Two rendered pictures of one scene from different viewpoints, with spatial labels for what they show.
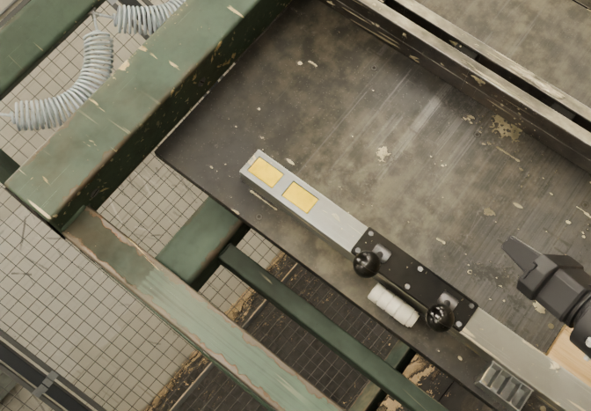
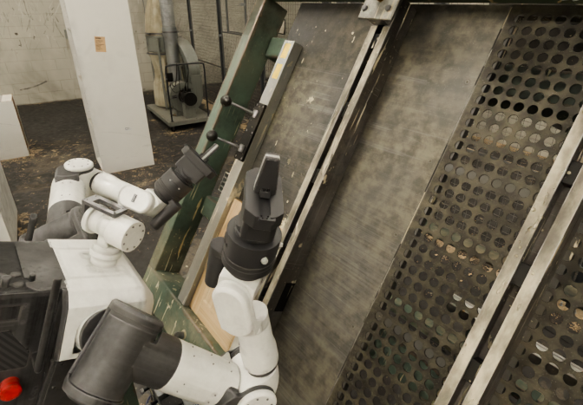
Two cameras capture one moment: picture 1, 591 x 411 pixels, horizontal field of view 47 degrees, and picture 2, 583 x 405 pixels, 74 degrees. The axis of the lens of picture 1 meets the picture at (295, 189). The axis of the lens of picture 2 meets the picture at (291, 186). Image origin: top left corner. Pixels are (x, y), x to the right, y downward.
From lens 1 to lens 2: 1.37 m
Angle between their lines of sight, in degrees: 64
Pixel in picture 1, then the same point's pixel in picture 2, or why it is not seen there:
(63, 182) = not seen: outside the picture
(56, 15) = not seen: outside the picture
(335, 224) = (267, 91)
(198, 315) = (236, 60)
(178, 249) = (276, 42)
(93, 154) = not seen: outside the picture
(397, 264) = (252, 122)
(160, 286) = (243, 42)
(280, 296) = not seen: hidden behind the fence
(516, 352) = (230, 182)
